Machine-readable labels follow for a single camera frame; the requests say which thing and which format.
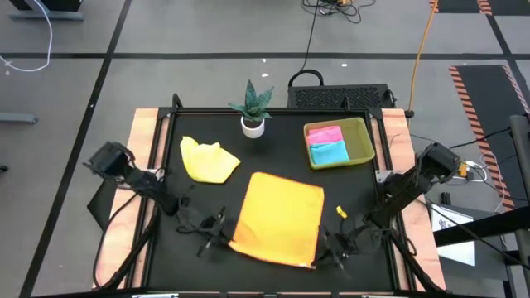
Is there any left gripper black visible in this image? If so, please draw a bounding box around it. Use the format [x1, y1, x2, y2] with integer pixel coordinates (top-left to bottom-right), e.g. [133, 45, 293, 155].
[197, 205, 238, 258]

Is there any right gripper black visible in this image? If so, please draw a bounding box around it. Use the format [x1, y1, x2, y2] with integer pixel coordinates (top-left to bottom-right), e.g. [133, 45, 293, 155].
[316, 225, 376, 270]

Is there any orange microfiber towel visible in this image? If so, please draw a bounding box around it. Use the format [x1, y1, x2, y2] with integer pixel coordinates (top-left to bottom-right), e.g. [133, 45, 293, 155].
[228, 171, 326, 270]

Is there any yellow microfiber towel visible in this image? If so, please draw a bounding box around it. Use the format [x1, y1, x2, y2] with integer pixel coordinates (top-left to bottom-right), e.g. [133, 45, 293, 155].
[180, 135, 242, 185]

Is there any blue microfiber towel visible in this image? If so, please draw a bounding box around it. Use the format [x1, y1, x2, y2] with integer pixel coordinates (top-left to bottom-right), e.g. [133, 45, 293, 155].
[309, 140, 351, 166]

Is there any yellow-green plastic bin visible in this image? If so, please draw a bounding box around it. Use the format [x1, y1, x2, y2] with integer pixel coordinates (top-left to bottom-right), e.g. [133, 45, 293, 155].
[302, 117, 377, 171]

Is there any pink microfiber towel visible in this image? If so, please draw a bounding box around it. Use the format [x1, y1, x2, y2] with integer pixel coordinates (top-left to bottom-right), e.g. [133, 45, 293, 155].
[306, 125, 345, 146]

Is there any white plant pot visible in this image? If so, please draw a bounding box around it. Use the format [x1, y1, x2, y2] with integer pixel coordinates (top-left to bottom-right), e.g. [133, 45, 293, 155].
[241, 115, 267, 140]

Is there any white paper sheet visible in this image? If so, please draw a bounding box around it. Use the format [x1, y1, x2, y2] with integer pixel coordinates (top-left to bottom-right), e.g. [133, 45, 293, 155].
[430, 204, 476, 267]

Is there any green snake plant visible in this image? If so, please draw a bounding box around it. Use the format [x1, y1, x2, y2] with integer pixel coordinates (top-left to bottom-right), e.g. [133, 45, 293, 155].
[228, 79, 276, 123]

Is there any wooden table side board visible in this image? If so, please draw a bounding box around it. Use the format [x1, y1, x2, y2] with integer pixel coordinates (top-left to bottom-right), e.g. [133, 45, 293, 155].
[380, 108, 447, 291]
[93, 108, 171, 291]

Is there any black perforated computer case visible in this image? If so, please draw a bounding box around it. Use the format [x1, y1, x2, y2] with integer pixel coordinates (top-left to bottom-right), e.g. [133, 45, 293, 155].
[287, 69, 398, 110]

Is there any black flat beam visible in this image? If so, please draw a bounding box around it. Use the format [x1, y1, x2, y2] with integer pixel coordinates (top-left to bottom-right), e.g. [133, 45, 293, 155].
[432, 205, 530, 248]

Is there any grey padded pole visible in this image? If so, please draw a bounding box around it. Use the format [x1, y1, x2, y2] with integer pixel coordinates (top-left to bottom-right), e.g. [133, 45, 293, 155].
[508, 114, 530, 270]

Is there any black hazard-striped floor mat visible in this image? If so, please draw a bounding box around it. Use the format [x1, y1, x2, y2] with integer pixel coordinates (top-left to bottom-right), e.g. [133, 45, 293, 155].
[428, 0, 530, 17]
[449, 64, 530, 213]

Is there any grey floor bar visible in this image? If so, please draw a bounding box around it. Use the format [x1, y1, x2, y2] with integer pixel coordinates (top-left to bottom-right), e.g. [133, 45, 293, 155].
[0, 111, 39, 125]

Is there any grey desk foot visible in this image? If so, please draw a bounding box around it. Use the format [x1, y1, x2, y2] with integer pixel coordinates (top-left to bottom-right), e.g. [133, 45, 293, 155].
[7, 0, 86, 22]

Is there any black aluminium table frame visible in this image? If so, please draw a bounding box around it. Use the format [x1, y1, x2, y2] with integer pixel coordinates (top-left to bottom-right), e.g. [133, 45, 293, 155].
[123, 105, 419, 298]

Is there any thin black floor cable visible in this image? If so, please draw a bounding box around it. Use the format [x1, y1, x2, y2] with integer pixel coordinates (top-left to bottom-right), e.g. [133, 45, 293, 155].
[409, 126, 513, 156]

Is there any long black floor cable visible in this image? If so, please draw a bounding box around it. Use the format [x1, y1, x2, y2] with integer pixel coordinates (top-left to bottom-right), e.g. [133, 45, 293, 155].
[300, 0, 322, 72]

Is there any orange extension cable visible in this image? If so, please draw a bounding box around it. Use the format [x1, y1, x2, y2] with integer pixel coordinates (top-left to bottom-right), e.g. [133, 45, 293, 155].
[407, 0, 440, 119]

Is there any tangled black cable bundle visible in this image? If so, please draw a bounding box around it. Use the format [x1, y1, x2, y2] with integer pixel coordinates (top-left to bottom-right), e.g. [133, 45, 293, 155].
[301, 0, 377, 25]

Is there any white floor cable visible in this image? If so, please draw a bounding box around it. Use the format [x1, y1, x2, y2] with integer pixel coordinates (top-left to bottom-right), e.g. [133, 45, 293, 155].
[0, 0, 54, 74]

